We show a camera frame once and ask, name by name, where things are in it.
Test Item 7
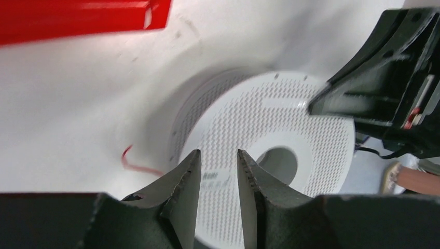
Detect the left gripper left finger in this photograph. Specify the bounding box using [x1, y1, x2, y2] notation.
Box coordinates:
[122, 149, 201, 248]

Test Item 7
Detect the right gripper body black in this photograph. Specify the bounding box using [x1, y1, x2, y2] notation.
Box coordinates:
[352, 62, 439, 158]

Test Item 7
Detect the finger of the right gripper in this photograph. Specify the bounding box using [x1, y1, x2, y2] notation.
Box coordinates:
[308, 7, 439, 120]

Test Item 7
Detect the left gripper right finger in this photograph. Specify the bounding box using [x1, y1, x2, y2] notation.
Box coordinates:
[237, 149, 311, 248]

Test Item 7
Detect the thin red wire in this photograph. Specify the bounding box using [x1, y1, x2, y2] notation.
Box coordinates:
[121, 144, 164, 177]

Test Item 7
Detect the white translucent cable spool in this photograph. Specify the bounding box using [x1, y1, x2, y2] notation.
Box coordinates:
[168, 68, 355, 248]

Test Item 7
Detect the red two-compartment bin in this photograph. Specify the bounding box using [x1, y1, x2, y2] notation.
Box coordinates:
[1, 0, 172, 45]

